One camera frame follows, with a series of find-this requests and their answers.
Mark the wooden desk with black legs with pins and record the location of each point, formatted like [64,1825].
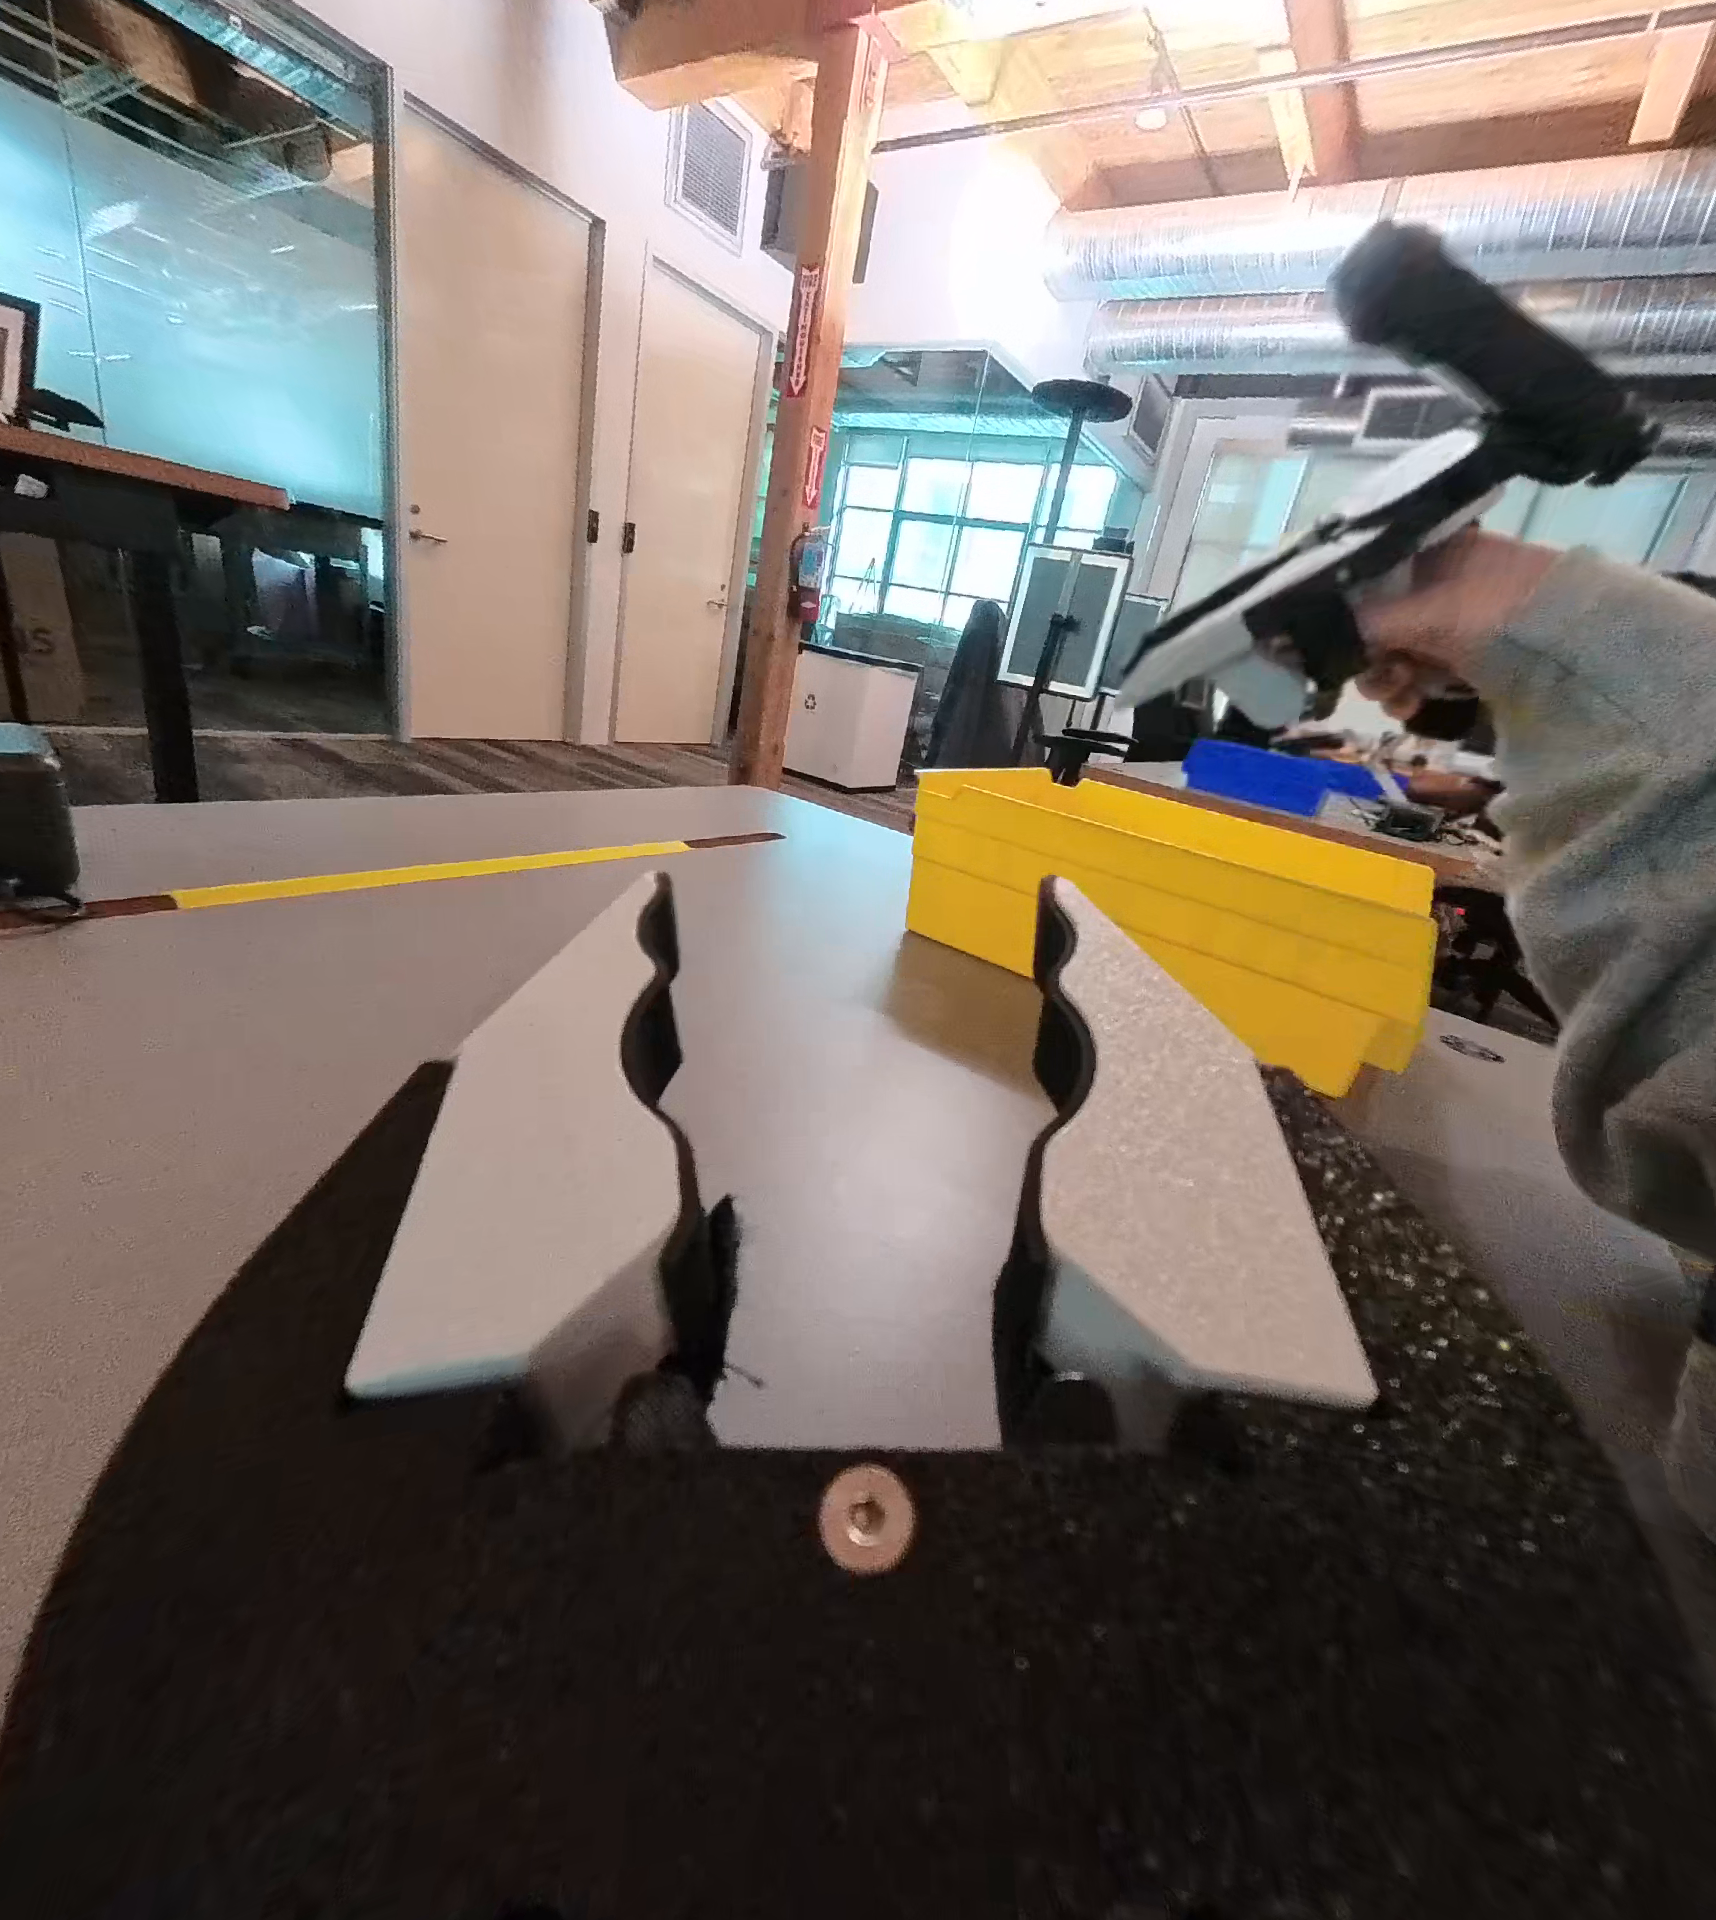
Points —
[92,465]

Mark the white door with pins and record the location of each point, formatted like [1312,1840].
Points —
[693,510]
[499,451]

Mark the blue plastic bin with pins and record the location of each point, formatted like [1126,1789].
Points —
[1278,773]

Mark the wooden pillar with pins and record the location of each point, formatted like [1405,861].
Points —
[798,451]

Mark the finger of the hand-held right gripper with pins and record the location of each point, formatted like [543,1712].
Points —
[1232,660]
[1352,548]

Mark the wall air vent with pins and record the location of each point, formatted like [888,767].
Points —
[710,172]

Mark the person's right forearm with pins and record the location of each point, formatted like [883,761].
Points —
[1653,841]

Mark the grey board on stand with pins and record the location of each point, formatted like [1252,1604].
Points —
[1068,614]

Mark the yellow plastic bin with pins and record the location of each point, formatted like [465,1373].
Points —
[1188,914]

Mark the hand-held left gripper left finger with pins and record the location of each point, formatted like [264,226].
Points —
[528,1170]

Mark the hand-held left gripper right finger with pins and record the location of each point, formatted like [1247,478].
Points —
[1188,1184]

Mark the black floor lamp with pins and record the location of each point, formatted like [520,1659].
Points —
[1080,402]

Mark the black office chair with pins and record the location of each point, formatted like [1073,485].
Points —
[978,690]

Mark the yellow tape strip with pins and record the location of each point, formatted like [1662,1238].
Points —
[422,874]

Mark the red fire extinguisher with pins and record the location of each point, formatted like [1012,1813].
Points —
[809,579]

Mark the white waste bin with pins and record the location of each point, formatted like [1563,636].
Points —
[850,720]

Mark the person's right hand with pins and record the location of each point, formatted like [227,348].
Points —
[1458,600]

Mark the silver ventilation duct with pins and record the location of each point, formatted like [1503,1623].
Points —
[1249,249]

